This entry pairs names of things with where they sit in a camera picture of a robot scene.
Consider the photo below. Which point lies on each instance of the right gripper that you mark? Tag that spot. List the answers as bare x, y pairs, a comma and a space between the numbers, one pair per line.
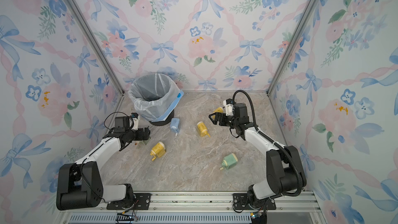
218, 114

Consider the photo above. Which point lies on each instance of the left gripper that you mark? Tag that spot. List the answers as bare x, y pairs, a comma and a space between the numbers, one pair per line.
141, 134

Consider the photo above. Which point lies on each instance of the yellow pencil sharpener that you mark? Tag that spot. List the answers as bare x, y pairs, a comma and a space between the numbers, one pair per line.
202, 129
219, 110
158, 150

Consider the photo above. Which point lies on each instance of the green pencil sharpener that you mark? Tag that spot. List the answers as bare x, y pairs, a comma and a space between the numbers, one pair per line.
141, 143
229, 162

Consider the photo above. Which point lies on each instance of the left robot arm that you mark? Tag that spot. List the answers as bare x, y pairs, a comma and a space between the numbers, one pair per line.
80, 184

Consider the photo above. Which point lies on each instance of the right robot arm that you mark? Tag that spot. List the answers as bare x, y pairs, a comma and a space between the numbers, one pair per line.
284, 172

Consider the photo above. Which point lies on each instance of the blue pencil sharpener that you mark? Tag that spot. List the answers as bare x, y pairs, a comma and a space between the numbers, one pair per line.
175, 125

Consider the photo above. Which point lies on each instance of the black trash bin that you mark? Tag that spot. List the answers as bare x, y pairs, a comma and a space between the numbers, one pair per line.
164, 122

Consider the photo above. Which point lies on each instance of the clear trash bag blue band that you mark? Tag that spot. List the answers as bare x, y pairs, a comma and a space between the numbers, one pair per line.
154, 96

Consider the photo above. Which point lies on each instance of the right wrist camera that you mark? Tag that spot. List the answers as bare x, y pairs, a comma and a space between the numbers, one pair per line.
228, 107

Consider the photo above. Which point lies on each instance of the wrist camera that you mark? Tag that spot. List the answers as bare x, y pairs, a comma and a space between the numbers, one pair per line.
228, 107
134, 117

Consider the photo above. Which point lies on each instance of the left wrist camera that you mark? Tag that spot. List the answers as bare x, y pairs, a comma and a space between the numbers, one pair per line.
134, 117

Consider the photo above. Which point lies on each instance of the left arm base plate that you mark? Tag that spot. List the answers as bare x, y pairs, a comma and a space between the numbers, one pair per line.
138, 201

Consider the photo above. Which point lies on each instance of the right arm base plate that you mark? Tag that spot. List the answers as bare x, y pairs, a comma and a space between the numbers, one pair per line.
245, 201

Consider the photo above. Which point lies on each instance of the right corner aluminium post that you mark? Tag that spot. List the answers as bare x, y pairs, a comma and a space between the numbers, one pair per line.
301, 25

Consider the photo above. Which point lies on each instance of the corner aluminium post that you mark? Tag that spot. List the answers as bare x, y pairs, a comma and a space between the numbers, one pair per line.
301, 25
89, 35

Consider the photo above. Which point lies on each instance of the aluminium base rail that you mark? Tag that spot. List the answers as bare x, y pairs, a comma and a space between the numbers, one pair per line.
201, 207

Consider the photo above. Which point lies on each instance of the left corner aluminium post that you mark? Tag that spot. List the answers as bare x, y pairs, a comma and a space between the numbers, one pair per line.
89, 35

